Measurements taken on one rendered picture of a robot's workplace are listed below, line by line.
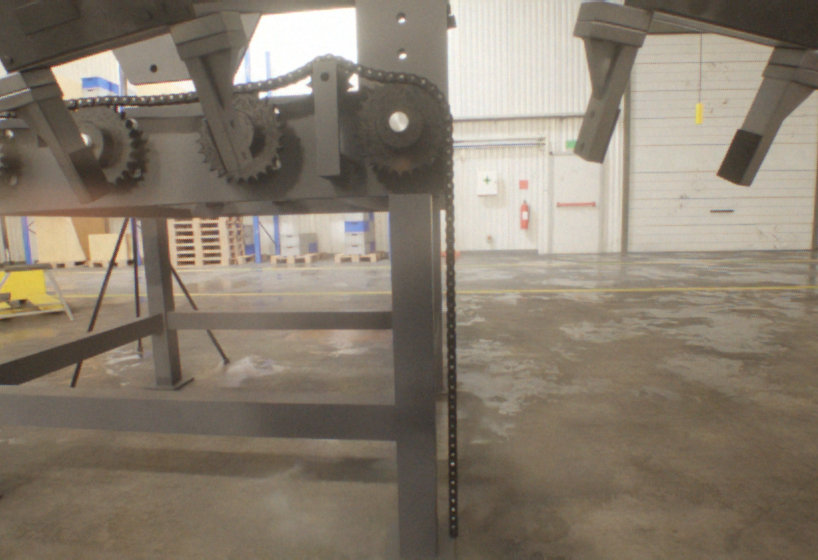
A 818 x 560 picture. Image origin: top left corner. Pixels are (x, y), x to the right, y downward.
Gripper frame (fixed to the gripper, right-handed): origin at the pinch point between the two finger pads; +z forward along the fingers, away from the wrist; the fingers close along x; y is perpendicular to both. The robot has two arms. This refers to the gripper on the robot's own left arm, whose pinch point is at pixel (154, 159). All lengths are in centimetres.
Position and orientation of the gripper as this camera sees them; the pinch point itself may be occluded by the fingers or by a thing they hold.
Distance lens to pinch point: 40.5
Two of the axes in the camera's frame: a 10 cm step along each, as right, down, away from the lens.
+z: 2.0, 8.5, 4.9
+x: -9.8, 1.4, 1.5
